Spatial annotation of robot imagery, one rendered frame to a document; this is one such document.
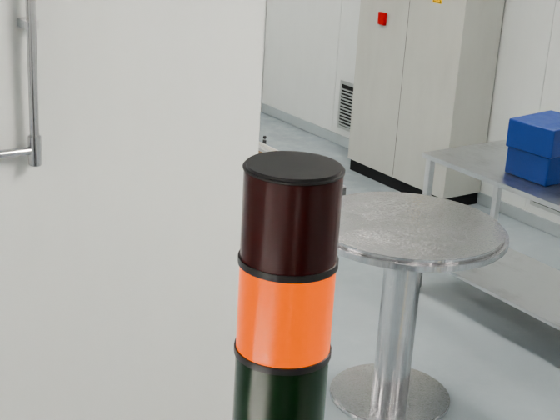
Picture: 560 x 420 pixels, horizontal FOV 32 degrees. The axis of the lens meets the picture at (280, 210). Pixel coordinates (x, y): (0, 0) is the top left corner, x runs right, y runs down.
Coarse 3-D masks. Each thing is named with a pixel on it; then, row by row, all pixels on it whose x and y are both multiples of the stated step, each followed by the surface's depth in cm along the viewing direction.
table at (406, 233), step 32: (384, 192) 495; (352, 224) 449; (384, 224) 451; (416, 224) 454; (448, 224) 456; (480, 224) 458; (352, 256) 421; (384, 256) 416; (416, 256) 417; (448, 256) 419; (480, 256) 423; (384, 288) 463; (416, 288) 460; (384, 320) 467; (416, 320) 470; (384, 352) 471; (352, 384) 491; (384, 384) 476; (416, 384) 495; (352, 416) 465; (384, 416) 464; (416, 416) 466
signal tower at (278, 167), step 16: (256, 160) 47; (272, 160) 48; (288, 160) 48; (304, 160) 48; (320, 160) 48; (256, 176) 46; (272, 176) 45; (288, 176) 45; (304, 176) 45; (320, 176) 46; (336, 176) 46; (256, 272) 47; (320, 272) 47; (256, 368) 48; (272, 368) 48; (288, 368) 48; (304, 368) 48; (320, 368) 49
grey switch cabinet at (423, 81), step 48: (384, 0) 774; (432, 0) 729; (480, 0) 709; (384, 48) 783; (432, 48) 737; (480, 48) 724; (384, 96) 791; (432, 96) 744; (480, 96) 740; (384, 144) 800; (432, 144) 752; (432, 192) 760
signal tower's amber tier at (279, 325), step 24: (240, 288) 49; (264, 288) 47; (288, 288) 47; (312, 288) 47; (240, 312) 49; (264, 312) 47; (288, 312) 47; (312, 312) 48; (240, 336) 49; (264, 336) 48; (288, 336) 48; (312, 336) 48; (264, 360) 48; (288, 360) 48; (312, 360) 49
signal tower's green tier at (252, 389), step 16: (240, 368) 50; (240, 384) 50; (256, 384) 49; (272, 384) 49; (288, 384) 48; (304, 384) 49; (320, 384) 50; (240, 400) 50; (256, 400) 49; (272, 400) 49; (288, 400) 49; (304, 400) 49; (320, 400) 50; (240, 416) 50; (256, 416) 49; (272, 416) 49; (288, 416) 49; (304, 416) 50; (320, 416) 51
